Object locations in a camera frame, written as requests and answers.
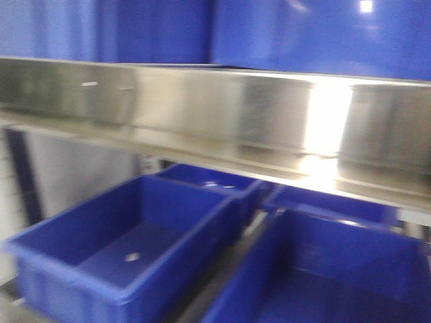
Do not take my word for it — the blue bin lower centre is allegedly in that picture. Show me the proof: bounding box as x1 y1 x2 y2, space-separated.
5 176 240 322

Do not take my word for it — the blue bin lower right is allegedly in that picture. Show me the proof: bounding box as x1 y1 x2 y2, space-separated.
203 210 430 322

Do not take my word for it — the large blue plastic bin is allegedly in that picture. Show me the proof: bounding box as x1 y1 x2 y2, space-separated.
210 1 430 81

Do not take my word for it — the stainless steel shelf front rail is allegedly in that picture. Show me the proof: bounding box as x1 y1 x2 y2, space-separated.
1 57 430 213

